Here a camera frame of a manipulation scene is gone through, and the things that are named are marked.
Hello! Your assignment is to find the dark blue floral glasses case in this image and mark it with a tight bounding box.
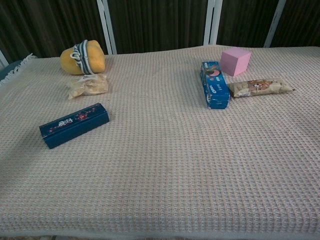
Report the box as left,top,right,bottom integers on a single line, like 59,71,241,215
39,102,110,150

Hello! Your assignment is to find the beige waffle fringed tablecloth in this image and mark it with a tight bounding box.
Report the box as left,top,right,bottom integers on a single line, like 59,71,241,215
0,44,320,238

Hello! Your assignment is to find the blue Oreo cookie box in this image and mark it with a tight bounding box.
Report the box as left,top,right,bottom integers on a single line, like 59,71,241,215
199,61,231,110

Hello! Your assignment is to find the clear bag of pale snacks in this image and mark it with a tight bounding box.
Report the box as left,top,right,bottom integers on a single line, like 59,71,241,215
66,73,109,100

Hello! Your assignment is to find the yellow plush toy striped band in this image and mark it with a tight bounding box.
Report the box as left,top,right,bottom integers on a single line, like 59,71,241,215
59,39,106,76

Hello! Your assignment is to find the pink cube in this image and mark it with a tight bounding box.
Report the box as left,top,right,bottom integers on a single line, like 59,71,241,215
220,48,252,77

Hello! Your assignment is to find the beige cartoon snack bar wrapper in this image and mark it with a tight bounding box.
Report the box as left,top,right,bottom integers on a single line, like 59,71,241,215
226,78,297,98

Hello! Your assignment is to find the dark teal padded table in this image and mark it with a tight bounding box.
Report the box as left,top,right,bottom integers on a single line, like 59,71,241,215
0,59,21,85

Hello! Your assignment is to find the white screen frame post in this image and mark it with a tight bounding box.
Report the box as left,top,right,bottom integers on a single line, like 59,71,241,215
96,0,118,55
0,48,10,68
203,0,223,46
263,0,287,48

